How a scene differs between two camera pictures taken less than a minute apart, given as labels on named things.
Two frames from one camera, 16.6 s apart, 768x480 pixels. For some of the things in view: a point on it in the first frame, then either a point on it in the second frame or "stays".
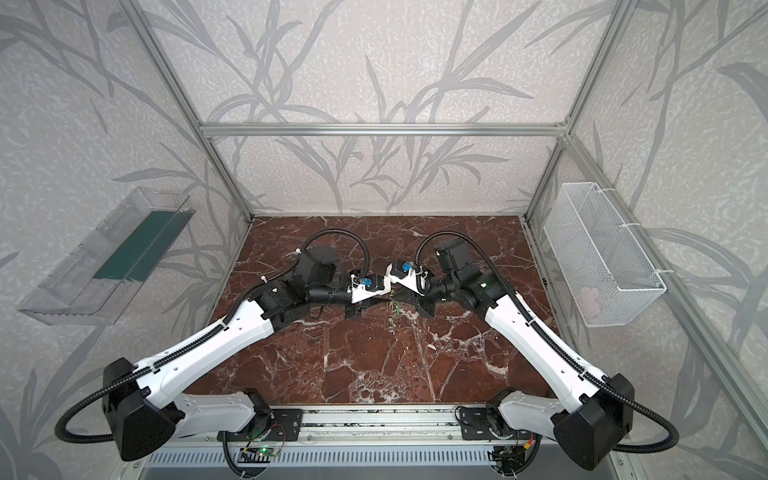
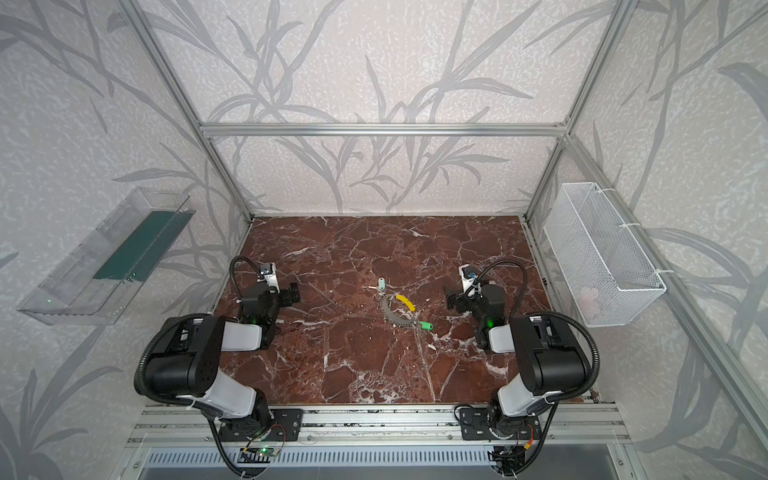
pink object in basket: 586,297 stays
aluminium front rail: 382,426 stays
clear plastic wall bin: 103,274 stays
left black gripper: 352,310 to 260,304
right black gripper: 411,294 to 459,300
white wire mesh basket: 608,274 stays
